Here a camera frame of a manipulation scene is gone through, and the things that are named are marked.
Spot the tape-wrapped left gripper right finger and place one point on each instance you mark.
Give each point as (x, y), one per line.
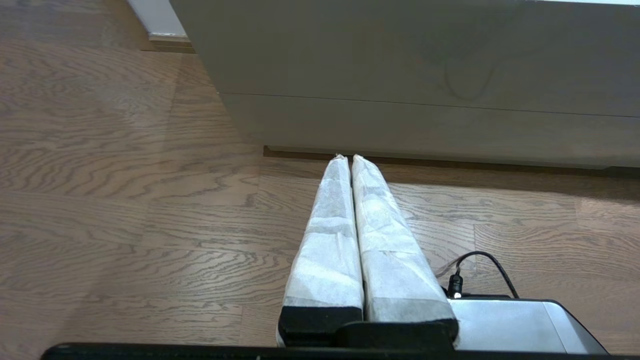
(395, 270)

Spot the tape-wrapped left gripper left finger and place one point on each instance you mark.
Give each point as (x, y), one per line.
(325, 260)

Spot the grey glossy drawer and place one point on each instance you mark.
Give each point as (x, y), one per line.
(450, 136)

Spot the silver robot base housing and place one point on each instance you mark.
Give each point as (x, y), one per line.
(505, 325)

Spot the grey glossy low cabinet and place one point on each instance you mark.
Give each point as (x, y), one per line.
(400, 45)

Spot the white door frame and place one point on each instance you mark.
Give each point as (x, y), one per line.
(160, 17)

